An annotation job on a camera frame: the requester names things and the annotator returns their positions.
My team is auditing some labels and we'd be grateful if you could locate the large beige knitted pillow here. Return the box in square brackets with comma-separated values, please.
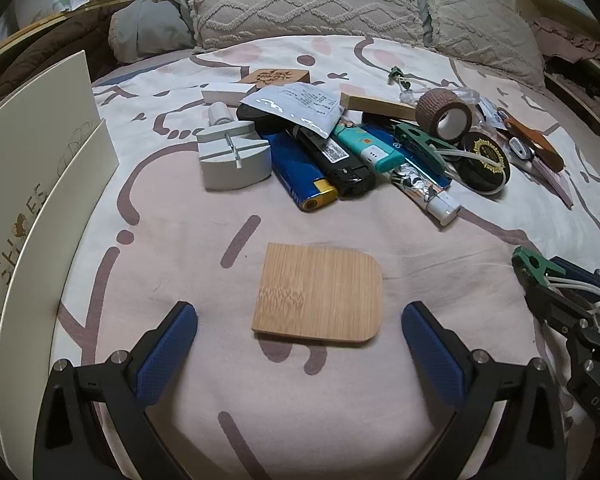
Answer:
[182, 0, 431, 53]

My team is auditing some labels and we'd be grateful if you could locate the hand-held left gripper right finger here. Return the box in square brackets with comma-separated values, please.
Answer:
[401, 301, 567, 480]

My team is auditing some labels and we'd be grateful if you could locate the white printed sachet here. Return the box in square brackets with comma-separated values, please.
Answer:
[245, 84, 342, 137]

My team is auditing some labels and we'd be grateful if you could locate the pink nail file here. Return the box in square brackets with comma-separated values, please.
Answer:
[530, 157, 577, 208]

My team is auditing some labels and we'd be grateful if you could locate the grey watch strap tool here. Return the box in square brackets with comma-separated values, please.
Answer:
[196, 101, 272, 192]

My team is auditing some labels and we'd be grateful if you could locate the pink printed bed sheet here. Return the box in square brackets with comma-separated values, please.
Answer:
[50, 35, 600, 480]

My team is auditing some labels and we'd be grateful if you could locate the patterned cream tube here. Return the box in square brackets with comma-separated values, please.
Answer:
[390, 167, 462, 226]

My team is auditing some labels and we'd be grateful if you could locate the clear plastic packet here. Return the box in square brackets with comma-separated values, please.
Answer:
[402, 85, 483, 111]

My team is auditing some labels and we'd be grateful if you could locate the white shoe box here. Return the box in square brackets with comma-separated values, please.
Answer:
[0, 50, 120, 461]

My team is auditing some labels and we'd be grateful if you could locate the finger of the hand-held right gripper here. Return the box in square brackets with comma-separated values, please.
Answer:
[524, 284, 600, 346]
[550, 256, 600, 293]

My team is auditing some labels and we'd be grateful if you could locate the plain wooden bar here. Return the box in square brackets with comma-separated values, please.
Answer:
[341, 92, 418, 121]

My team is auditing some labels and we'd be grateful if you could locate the pink clothes pile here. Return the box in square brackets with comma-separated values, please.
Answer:
[530, 16, 600, 63]

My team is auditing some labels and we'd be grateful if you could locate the small beige knitted pillow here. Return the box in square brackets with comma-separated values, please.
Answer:
[420, 0, 546, 88]

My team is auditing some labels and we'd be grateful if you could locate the slim blue lighter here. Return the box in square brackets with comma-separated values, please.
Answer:
[362, 125, 453, 191]

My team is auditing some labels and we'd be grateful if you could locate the small white rectangular box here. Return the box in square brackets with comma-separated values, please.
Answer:
[201, 82, 265, 107]

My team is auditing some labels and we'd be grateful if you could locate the black oval case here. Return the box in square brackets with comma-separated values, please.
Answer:
[236, 101, 301, 136]

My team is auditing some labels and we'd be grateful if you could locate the small silver packet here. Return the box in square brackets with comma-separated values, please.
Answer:
[477, 97, 503, 123]

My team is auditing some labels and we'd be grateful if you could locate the small green charm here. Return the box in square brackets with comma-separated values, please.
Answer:
[387, 66, 413, 91]

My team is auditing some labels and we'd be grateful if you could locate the teal lighter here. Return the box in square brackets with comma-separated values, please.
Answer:
[330, 122, 403, 171]

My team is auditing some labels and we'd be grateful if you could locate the dark blue lighter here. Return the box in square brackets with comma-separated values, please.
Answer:
[267, 132, 338, 213]

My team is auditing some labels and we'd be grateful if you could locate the grey cushion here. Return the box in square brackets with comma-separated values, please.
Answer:
[108, 0, 196, 63]

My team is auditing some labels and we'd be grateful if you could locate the brown folded blanket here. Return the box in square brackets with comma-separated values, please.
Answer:
[0, 7, 146, 116]

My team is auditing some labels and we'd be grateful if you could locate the engraved wooden block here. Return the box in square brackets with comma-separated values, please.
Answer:
[239, 67, 311, 86]

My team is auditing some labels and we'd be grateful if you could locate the rounded bamboo block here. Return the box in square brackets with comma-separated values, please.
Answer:
[251, 242, 385, 347]

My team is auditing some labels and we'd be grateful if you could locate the cream open shelf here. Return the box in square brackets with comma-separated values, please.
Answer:
[515, 0, 600, 153]

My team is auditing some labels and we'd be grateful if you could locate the green clip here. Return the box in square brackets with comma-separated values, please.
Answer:
[394, 124, 448, 173]
[511, 246, 561, 286]

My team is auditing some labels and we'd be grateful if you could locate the black round tin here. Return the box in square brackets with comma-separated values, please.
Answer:
[452, 131, 512, 196]

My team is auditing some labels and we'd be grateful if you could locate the brown handled tool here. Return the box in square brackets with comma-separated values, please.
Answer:
[497, 108, 566, 173]

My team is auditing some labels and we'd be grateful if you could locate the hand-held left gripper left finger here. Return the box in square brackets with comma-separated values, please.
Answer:
[32, 301, 198, 480]

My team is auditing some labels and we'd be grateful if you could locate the brown bandage roll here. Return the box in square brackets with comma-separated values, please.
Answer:
[415, 88, 473, 142]

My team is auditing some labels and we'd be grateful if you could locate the black lighter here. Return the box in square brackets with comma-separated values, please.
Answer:
[292, 127, 376, 200]

